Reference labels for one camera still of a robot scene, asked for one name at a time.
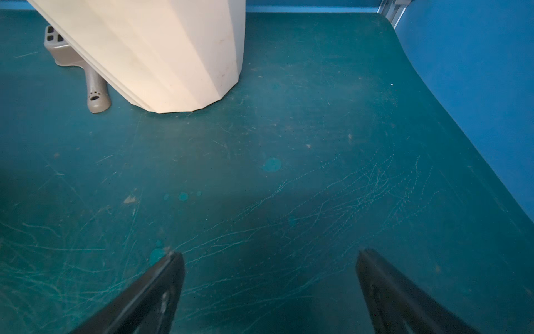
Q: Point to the brown slotted litter scoop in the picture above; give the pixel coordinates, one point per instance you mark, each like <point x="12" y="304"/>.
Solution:
<point x="64" y="55"/>

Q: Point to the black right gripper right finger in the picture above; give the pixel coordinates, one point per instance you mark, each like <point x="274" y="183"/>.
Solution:
<point x="397" y="305"/>

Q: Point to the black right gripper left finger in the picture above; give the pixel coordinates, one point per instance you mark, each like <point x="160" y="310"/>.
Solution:
<point x="148" y="305"/>

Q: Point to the beige ribbed flower pot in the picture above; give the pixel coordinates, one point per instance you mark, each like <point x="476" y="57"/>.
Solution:
<point x="161" y="56"/>

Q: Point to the green table mat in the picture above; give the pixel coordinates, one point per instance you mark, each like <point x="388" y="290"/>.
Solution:
<point x="330" y="143"/>

